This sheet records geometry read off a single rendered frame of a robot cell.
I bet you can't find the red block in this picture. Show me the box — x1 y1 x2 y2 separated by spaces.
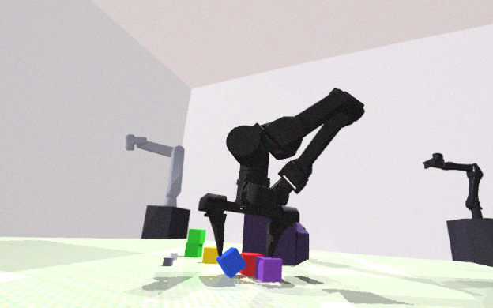
239 253 264 276

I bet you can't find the yellow block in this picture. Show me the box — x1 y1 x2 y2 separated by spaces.
202 246 218 264

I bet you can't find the green block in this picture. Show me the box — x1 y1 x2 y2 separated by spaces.
187 229 205 244
184 242 204 257

